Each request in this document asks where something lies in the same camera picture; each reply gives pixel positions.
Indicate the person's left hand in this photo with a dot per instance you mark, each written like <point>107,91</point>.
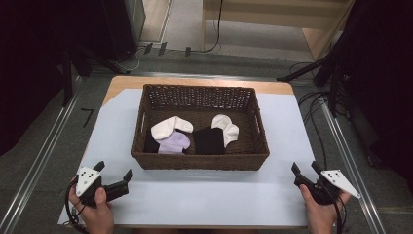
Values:
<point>97,217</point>

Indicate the lilac sock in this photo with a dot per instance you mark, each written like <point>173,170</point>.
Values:
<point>173,143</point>

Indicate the black curtain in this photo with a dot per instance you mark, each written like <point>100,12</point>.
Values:
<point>383,81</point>
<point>29,65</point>

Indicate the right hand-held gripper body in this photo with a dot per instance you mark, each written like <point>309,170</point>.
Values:
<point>337,182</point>

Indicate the dark cabinet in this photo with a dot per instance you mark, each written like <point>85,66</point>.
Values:
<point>113,29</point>

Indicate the metal floor rail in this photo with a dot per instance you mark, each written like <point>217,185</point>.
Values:
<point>350,162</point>
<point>39,162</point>

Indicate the light wooden shelf frame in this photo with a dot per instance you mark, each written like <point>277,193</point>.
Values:
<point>259,16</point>

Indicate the person's right hand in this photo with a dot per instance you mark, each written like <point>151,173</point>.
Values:
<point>319,217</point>

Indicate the brown wicker basket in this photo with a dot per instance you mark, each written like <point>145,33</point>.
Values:
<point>199,97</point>

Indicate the black metal stand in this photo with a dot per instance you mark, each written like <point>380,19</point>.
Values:
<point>331,81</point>

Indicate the white table mat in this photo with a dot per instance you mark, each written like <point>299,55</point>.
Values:
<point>201,198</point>

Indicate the black sock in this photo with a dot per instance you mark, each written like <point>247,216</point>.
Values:
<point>151,144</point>
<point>209,141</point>

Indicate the wooden table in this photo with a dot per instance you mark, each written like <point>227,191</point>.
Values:
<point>126,83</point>

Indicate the white sock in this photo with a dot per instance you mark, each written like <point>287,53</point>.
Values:
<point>165,128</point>
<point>229,130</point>

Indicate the black floor bracket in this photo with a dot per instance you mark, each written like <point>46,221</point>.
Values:
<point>162,48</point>
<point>148,48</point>
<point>188,51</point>

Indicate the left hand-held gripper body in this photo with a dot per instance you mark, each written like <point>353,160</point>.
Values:
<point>87,180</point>

